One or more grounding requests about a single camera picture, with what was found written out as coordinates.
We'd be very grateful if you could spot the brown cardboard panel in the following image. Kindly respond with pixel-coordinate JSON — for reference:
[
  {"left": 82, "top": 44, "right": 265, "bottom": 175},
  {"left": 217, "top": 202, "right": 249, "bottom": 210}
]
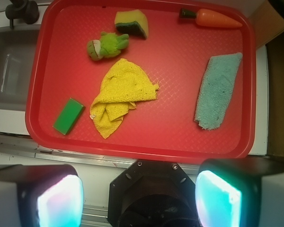
[{"left": 249, "top": 0, "right": 284, "bottom": 157}]

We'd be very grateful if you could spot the light blue folded towel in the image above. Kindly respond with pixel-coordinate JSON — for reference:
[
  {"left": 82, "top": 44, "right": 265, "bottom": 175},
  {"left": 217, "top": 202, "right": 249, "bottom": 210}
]
[{"left": 194, "top": 52, "right": 243, "bottom": 131}]

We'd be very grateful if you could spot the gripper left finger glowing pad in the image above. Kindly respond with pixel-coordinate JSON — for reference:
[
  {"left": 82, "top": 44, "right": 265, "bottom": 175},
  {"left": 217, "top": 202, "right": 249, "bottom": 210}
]
[{"left": 0, "top": 164, "right": 84, "bottom": 227}]

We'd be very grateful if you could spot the grey toy sink basin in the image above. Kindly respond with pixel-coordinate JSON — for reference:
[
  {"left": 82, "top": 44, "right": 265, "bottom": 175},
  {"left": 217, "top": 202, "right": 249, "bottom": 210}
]
[{"left": 0, "top": 25, "right": 40, "bottom": 111}]

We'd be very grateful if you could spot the yellow crumpled cloth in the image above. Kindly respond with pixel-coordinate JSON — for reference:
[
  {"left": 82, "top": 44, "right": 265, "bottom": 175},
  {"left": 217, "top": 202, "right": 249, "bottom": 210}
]
[{"left": 89, "top": 58, "right": 160, "bottom": 139}]

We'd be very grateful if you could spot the grey toy faucet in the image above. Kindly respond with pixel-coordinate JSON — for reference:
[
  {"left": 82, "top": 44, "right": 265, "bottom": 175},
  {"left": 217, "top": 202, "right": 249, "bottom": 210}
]
[{"left": 5, "top": 0, "right": 40, "bottom": 29}]

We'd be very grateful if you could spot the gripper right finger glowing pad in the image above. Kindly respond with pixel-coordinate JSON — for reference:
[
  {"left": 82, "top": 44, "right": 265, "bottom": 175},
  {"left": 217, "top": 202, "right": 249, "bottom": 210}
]
[{"left": 195, "top": 157, "right": 284, "bottom": 227}]

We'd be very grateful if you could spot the green rectangular block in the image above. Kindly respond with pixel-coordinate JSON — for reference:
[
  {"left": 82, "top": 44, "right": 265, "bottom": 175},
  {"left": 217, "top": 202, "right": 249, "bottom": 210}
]
[{"left": 53, "top": 98, "right": 85, "bottom": 135}]

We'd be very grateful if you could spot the aluminium rail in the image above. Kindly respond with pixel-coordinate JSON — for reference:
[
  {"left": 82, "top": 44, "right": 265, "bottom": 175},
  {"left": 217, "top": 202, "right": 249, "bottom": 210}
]
[{"left": 0, "top": 133, "right": 199, "bottom": 175}]

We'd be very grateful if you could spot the green plush toy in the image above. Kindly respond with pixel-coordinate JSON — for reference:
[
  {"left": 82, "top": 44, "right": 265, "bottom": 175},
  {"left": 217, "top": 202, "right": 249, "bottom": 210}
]
[{"left": 87, "top": 32, "right": 129, "bottom": 61}]

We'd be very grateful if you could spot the red plastic tray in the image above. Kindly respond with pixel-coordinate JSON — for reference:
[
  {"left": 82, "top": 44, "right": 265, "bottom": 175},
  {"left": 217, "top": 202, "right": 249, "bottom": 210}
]
[{"left": 26, "top": 0, "right": 256, "bottom": 163}]

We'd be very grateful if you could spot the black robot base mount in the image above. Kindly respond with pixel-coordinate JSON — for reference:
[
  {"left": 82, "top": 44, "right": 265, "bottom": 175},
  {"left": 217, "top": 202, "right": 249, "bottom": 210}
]
[{"left": 107, "top": 160, "right": 201, "bottom": 227}]

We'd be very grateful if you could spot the orange toy carrot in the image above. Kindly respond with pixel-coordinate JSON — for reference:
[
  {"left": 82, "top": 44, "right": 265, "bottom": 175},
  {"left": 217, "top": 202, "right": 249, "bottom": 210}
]
[{"left": 179, "top": 8, "right": 243, "bottom": 28}]

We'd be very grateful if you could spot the yellow green sponge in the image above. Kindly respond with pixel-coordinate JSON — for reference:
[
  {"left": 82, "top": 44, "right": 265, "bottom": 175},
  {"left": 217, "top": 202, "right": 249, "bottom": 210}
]
[{"left": 114, "top": 9, "right": 149, "bottom": 39}]

